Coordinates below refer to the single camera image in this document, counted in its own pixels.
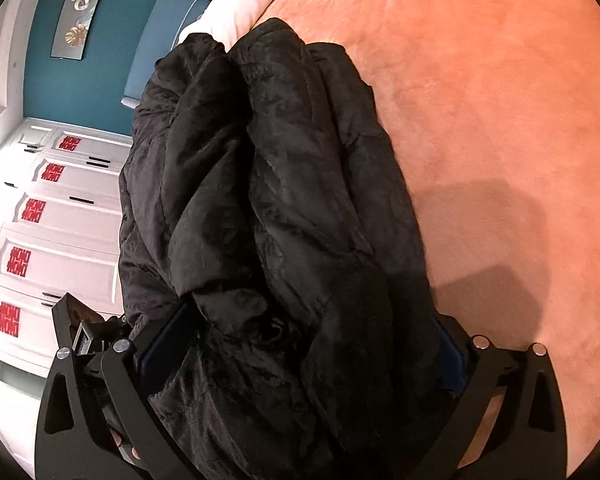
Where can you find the black quilted jacket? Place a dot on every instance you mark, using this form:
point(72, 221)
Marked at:
point(280, 210)

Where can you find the red paper wardrobe sticker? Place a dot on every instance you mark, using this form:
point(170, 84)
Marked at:
point(71, 142)
point(51, 172)
point(8, 317)
point(20, 261)
point(34, 210)

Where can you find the pale pink duvet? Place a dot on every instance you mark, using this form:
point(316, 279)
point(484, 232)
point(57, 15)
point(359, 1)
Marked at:
point(230, 15)

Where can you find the blue padded headboard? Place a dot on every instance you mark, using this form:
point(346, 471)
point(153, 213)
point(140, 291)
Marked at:
point(155, 60)

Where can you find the orange plush blanket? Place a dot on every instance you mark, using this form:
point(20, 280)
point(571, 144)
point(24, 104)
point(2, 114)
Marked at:
point(480, 110)

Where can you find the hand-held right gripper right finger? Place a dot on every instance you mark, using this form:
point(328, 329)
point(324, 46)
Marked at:
point(451, 366)

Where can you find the white panelled wardrobe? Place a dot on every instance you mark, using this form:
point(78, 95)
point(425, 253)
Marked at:
point(80, 260)

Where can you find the person's left hand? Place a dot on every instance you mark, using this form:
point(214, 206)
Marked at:
point(115, 441)

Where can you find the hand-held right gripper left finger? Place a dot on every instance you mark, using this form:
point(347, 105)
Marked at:
point(162, 345)

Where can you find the silver wall art panel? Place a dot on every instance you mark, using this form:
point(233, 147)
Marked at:
point(77, 15)

